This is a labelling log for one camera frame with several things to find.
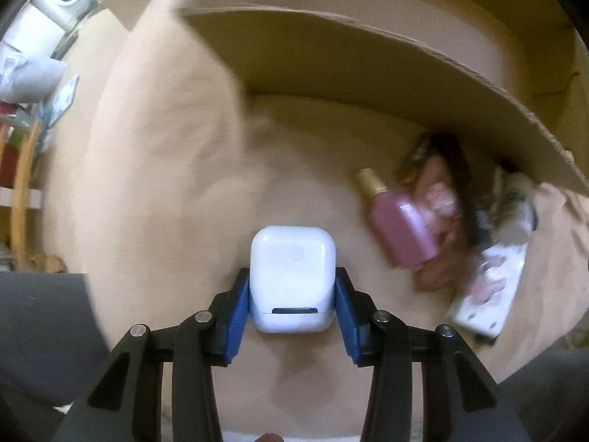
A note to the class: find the person's grey trouser leg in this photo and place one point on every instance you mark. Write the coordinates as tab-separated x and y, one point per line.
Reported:
552	391
41	331

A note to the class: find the white plastic bottle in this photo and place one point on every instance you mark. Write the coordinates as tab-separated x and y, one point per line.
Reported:
517	207

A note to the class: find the light printed floor sheet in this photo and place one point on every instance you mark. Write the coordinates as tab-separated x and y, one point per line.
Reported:
62	101

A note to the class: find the white earbuds case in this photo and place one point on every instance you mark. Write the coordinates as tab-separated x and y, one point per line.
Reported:
292	276

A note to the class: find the pink bottle with gold cap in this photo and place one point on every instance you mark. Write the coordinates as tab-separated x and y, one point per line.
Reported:
398	221

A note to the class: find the brown cardboard box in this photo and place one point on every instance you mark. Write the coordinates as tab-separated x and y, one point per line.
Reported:
368	69

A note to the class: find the white rectangular box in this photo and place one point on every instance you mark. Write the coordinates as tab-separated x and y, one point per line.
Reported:
490	285

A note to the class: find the pink floral packet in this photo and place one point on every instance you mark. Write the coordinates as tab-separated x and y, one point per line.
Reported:
442	205

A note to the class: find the curved wooden chair frame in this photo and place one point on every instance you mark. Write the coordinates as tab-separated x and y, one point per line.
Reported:
23	184

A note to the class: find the person's grey trouser right leg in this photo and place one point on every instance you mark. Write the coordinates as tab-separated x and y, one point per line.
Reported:
552	391

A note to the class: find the dark brown small item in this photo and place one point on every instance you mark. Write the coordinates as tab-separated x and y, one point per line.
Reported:
441	152

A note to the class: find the white plastic bag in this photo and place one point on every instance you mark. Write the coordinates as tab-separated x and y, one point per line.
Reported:
25	73

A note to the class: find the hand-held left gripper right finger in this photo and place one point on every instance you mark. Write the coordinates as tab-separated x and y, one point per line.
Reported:
347	323

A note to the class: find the person's grey trouser left leg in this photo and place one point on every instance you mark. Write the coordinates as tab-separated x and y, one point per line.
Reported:
41	331

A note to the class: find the beige round ottoman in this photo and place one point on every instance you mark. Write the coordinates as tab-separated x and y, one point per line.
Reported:
161	170

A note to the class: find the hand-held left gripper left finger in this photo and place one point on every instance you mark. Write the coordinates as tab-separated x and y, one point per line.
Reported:
237	322

